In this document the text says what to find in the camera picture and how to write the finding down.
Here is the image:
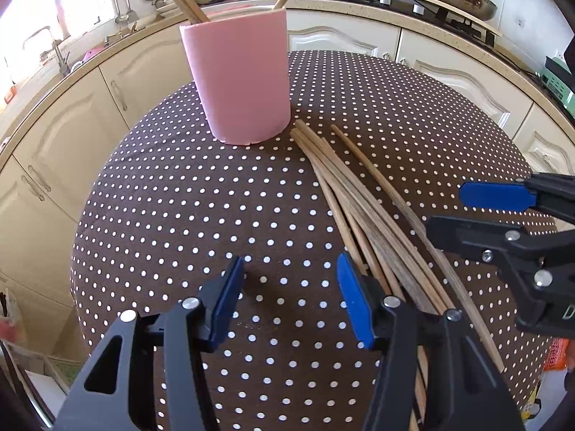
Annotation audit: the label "green electric cooker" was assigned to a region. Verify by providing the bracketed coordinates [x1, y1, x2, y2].
[541, 51, 575, 111]

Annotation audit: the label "stacked bowls on counter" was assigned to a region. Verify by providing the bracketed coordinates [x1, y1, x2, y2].
[153, 2, 185, 19]

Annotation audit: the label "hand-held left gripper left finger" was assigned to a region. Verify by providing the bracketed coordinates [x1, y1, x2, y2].
[54, 256, 245, 431]

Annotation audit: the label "brown polka-dot tablecloth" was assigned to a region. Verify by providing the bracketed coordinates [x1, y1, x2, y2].
[69, 49, 560, 431]

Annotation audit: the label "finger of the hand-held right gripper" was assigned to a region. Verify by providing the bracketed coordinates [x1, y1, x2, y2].
[426, 214, 575, 292]
[459, 173, 575, 225]

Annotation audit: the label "white-framed window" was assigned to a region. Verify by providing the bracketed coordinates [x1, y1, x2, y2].
[0, 0, 109, 50]

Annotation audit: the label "white box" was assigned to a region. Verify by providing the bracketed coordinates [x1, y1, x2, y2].
[20, 352, 84, 416]

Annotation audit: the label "steel kitchen faucet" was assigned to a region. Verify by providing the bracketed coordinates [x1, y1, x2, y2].
[22, 26, 73, 77]

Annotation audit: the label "bunch of wooden chopsticks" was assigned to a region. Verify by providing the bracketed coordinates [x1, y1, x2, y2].
[290, 119, 506, 431]

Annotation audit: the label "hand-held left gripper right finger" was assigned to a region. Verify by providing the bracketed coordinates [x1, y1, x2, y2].
[337, 252, 526, 431]

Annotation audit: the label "beige kitchen countertop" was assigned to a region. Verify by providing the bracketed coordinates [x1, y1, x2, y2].
[0, 0, 575, 162]

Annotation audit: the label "black glass gas hob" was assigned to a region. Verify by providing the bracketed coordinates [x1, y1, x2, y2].
[314, 0, 497, 48]

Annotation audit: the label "pink cup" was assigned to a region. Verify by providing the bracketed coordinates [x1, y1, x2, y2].
[180, 9, 290, 145]

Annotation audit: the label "orange packet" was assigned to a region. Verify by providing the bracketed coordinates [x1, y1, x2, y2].
[541, 337, 572, 372]

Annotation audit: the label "hanging steel ladle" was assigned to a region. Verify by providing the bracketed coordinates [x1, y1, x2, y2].
[112, 0, 135, 25]

